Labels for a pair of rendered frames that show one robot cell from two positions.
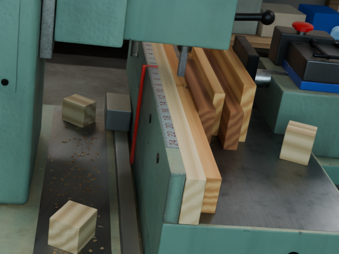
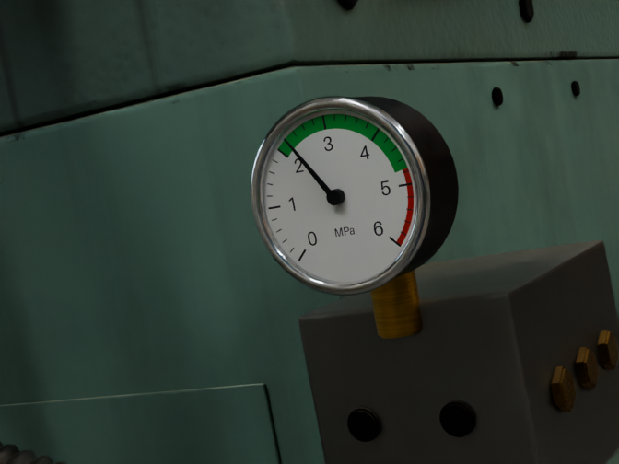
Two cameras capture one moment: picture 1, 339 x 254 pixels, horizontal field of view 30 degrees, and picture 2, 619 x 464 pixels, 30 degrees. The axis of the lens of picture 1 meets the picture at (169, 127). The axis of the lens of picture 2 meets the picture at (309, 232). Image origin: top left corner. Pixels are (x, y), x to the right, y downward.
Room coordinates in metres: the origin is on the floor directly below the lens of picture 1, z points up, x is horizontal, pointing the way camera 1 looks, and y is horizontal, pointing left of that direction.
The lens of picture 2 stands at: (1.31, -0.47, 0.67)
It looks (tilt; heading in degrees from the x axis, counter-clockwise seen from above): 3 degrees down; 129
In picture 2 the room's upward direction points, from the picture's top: 11 degrees counter-clockwise
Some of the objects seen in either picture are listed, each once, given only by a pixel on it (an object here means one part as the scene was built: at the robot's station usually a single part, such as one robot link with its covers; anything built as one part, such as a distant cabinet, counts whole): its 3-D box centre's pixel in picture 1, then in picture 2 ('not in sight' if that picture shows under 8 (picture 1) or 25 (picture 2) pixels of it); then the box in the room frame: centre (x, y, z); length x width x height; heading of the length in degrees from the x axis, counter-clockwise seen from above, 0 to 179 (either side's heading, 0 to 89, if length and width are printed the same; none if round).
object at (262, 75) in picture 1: (261, 78); not in sight; (0.83, -0.11, 0.95); 0.09 x 0.07 x 0.09; 10
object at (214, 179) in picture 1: (171, 77); not in sight; (0.86, 0.01, 0.92); 0.66 x 0.02 x 0.04; 10
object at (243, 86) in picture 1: (227, 82); not in sight; (0.83, -0.07, 0.94); 0.22 x 0.02 x 0.08; 10
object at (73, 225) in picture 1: (72, 226); not in sight; (0.60, 0.09, 0.82); 0.05 x 0.04 x 0.04; 163
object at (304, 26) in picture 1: (302, 26); not in sight; (0.87, -0.16, 1.02); 0.03 x 0.03 x 0.01
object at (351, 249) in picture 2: not in sight; (365, 218); (1.08, -0.17, 0.65); 0.06 x 0.04 x 0.08; 10
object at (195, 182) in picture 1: (161, 85); not in sight; (0.81, 0.02, 0.93); 0.60 x 0.02 x 0.05; 10
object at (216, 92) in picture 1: (204, 87); not in sight; (0.82, -0.04, 0.93); 0.19 x 0.01 x 0.06; 10
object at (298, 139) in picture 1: (298, 142); not in sight; (0.70, -0.16, 0.92); 0.03 x 0.03 x 0.04; 75
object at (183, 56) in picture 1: (183, 57); not in sight; (0.79, 0.00, 0.97); 0.01 x 0.01 x 0.05; 10
